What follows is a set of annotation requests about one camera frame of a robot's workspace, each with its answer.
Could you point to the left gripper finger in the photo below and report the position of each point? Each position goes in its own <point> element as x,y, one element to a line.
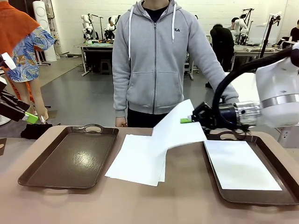
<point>31,117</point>
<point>11,108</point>

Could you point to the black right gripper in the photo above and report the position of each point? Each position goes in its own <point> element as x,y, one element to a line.
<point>227,115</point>

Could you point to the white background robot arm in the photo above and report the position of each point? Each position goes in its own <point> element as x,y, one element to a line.
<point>240,24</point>
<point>109,28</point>
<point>87,30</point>

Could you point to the person's right forearm grey sleeve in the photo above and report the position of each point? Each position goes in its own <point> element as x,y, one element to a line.
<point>120,93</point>

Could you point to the person's left forearm grey sleeve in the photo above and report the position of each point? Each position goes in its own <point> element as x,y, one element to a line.
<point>213,70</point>

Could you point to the person's right hand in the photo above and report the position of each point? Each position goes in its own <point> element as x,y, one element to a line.
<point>121,121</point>

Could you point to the white round stand base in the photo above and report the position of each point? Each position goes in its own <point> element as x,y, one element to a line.
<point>3,120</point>

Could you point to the black fabric bundle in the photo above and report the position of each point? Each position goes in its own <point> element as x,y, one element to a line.
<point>35,131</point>

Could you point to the bare skin-tone leg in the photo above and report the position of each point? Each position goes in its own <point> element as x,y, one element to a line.
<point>38,98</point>

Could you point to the dark brown flat object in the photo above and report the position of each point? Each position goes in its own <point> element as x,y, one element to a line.
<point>2,151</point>

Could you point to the blue floral garment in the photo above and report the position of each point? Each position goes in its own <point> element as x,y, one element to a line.
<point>25,63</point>

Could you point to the black trousers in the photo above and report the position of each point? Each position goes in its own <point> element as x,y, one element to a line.
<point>140,121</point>

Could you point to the brown plastic serving tray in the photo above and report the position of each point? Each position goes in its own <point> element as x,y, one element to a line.
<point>257,197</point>
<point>70,168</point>

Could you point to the person in grey hoodie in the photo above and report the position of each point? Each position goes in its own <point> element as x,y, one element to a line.
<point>151,70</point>

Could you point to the orange fabric garment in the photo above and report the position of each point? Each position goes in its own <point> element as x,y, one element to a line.
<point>14,28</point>

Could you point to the man in black long sleeves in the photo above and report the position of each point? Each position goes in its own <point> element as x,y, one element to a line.
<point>222,42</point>

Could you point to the white background workbench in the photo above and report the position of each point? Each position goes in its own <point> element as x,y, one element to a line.
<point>247,52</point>

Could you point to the grey plastic stool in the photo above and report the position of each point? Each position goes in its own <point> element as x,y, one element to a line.
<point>106,61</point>

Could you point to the background table with green mat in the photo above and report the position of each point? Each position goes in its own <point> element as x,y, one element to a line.
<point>93,44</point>

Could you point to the white standing air conditioner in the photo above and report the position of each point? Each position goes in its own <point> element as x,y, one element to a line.
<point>40,11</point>

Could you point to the seated person in black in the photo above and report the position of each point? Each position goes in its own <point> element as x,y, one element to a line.
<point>295,32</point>

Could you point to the black camera pole stand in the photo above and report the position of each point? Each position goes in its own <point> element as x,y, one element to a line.
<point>267,39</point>

